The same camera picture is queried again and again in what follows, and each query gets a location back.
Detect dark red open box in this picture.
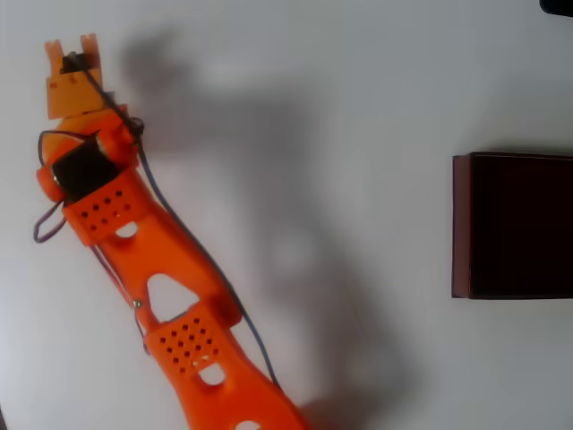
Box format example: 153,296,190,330
451,150,573,301

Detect black object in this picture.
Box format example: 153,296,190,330
538,0,573,19

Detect dark purple cable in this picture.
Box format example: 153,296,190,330
32,128,102,245
90,241,154,357
62,53,284,396

